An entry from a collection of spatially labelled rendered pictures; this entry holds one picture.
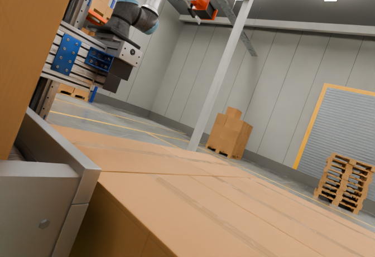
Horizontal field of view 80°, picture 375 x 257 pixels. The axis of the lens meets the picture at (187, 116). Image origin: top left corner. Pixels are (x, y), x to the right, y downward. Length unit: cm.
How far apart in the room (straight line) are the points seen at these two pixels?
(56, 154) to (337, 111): 991
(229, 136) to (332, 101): 439
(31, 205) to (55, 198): 3
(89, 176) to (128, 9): 116
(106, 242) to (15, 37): 39
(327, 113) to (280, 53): 332
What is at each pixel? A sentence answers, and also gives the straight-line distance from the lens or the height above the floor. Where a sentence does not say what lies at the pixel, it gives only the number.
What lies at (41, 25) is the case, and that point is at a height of 80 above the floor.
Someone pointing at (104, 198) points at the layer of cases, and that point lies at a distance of 51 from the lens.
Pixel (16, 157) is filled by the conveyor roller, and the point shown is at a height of 55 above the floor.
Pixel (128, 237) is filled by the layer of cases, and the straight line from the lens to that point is 46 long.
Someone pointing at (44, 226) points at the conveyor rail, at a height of 52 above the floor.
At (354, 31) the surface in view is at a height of 594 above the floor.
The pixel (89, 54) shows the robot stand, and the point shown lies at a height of 86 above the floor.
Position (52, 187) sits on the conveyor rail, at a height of 58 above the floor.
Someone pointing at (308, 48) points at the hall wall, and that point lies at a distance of 1117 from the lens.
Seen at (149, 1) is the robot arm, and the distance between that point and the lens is 153.
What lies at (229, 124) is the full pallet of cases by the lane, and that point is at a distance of 788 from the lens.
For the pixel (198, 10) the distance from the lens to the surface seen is 107.
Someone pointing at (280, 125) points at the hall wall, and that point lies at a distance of 1023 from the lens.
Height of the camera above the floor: 74
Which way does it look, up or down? 1 degrees up
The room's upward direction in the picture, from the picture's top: 21 degrees clockwise
